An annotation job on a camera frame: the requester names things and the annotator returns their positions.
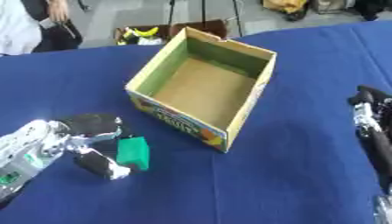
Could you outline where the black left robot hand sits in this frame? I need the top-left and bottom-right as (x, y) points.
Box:
(53, 113), (134, 181)

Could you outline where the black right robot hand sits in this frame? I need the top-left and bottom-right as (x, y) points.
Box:
(347, 84), (392, 193)

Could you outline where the green block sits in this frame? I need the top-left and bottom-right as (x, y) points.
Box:
(115, 136), (152, 172)

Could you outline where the brown cardboard box with toys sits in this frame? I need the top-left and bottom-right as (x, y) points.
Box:
(113, 18), (230, 46)

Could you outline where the tan cardboard box green inside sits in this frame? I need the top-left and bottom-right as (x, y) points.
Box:
(123, 26), (279, 153)

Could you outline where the person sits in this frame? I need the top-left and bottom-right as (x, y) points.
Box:
(0, 0), (85, 56)

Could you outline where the black bag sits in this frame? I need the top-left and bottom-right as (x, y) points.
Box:
(353, 0), (392, 22)

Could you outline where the yellow bag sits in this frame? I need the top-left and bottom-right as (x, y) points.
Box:
(262, 0), (312, 22)

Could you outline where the black tripod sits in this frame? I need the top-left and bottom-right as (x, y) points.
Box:
(165, 0), (245, 39)

